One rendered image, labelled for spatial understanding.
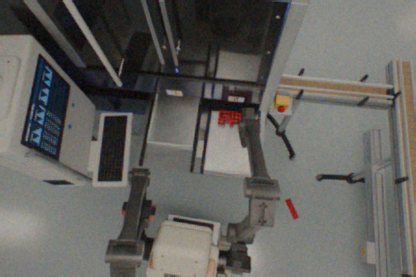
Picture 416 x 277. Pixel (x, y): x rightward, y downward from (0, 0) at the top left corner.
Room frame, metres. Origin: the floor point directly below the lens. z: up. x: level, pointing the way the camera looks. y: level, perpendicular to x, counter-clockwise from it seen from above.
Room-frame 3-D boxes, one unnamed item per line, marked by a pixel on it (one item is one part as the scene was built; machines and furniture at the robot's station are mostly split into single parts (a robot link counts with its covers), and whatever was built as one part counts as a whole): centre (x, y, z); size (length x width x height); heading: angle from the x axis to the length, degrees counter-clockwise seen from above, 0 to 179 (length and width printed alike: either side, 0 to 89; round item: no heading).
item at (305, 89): (0.79, -0.71, 0.92); 0.69 x 0.16 x 0.16; 79
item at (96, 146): (0.57, 0.62, 0.79); 0.45 x 0.28 x 0.03; 176
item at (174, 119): (0.70, 0.20, 0.90); 0.34 x 0.26 x 0.04; 169
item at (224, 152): (0.53, -0.11, 0.90); 0.34 x 0.26 x 0.04; 168
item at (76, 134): (0.60, 0.80, 1.19); 0.50 x 0.19 x 0.78; 176
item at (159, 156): (0.60, 0.05, 0.87); 0.70 x 0.48 x 0.02; 79
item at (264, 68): (0.71, -0.26, 1.40); 0.04 x 0.01 x 0.80; 79
